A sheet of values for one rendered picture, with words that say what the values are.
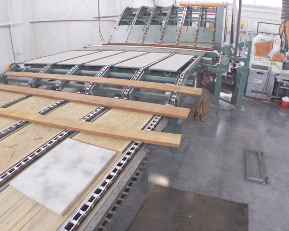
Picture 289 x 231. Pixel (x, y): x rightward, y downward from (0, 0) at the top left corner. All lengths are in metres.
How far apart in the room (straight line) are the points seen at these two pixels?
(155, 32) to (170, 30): 0.54
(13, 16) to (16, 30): 0.49
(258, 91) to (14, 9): 7.82
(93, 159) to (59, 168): 0.24
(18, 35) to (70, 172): 6.53
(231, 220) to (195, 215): 0.37
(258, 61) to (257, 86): 0.67
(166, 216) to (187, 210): 0.23
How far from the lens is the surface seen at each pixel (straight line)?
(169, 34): 7.21
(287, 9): 6.24
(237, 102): 4.71
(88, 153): 1.46
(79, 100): 2.37
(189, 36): 7.04
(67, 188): 1.22
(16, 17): 7.52
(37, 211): 1.20
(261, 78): 5.59
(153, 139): 1.50
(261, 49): 5.48
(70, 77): 3.28
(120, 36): 7.83
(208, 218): 2.11
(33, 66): 5.40
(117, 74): 3.17
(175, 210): 2.12
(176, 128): 2.66
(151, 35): 7.37
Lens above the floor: 1.67
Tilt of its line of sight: 25 degrees down
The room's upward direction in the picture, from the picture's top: straight up
